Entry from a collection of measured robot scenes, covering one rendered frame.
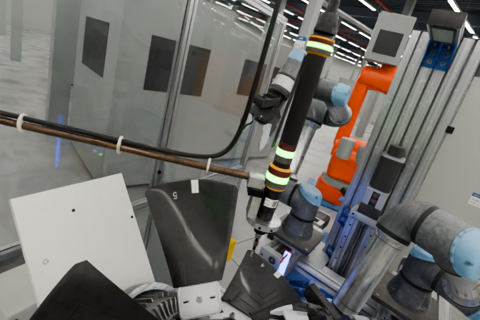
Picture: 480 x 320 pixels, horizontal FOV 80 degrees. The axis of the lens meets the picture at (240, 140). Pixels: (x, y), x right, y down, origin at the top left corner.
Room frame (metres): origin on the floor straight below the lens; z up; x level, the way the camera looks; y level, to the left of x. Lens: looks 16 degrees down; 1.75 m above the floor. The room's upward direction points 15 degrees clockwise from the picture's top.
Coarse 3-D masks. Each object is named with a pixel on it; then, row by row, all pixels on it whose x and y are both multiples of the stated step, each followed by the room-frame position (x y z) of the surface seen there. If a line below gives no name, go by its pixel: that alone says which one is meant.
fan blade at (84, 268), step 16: (80, 272) 0.31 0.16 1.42; (96, 272) 0.32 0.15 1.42; (64, 288) 0.29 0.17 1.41; (80, 288) 0.30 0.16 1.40; (96, 288) 0.32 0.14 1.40; (112, 288) 0.33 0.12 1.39; (48, 304) 0.28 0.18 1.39; (64, 304) 0.29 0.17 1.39; (80, 304) 0.30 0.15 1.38; (96, 304) 0.31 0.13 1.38; (112, 304) 0.32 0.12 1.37; (128, 304) 0.34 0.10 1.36
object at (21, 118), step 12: (276, 0) 0.51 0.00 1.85; (276, 12) 0.50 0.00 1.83; (264, 48) 0.50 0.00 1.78; (264, 60) 0.51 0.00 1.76; (252, 84) 0.51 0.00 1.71; (252, 96) 0.50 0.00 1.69; (24, 120) 0.46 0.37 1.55; (36, 120) 0.46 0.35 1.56; (84, 132) 0.47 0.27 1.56; (240, 132) 0.50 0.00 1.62; (120, 144) 0.48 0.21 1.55; (132, 144) 0.48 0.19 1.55; (144, 144) 0.49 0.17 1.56; (192, 156) 0.49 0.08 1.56; (204, 156) 0.50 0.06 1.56; (216, 156) 0.50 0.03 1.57
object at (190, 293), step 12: (180, 288) 0.49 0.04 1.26; (192, 288) 0.50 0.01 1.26; (204, 288) 0.50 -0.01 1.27; (216, 288) 0.50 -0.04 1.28; (180, 300) 0.48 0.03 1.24; (192, 300) 0.48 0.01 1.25; (204, 300) 0.49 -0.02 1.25; (216, 300) 0.49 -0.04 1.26; (180, 312) 0.47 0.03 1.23; (192, 312) 0.47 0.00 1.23; (204, 312) 0.47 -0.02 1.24; (216, 312) 0.47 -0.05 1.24
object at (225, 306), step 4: (224, 304) 0.55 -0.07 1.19; (228, 304) 0.56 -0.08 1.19; (224, 308) 0.54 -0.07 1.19; (228, 308) 0.55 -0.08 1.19; (232, 308) 0.55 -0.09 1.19; (224, 312) 0.53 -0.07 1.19; (228, 312) 0.53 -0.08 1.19; (236, 312) 0.54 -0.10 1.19; (240, 312) 0.54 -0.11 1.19; (212, 316) 0.51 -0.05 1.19; (216, 316) 0.51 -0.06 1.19; (220, 316) 0.51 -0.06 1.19; (224, 316) 0.52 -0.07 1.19; (228, 316) 0.52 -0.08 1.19; (236, 316) 0.53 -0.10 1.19; (240, 316) 0.53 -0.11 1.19; (244, 316) 0.53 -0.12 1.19; (248, 316) 0.53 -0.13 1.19
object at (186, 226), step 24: (168, 192) 0.59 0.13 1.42; (216, 192) 0.63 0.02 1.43; (168, 216) 0.56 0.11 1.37; (192, 216) 0.57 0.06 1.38; (216, 216) 0.59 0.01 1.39; (168, 240) 0.54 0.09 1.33; (192, 240) 0.55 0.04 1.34; (216, 240) 0.56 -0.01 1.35; (168, 264) 0.51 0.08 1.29; (192, 264) 0.52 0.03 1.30; (216, 264) 0.53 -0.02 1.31
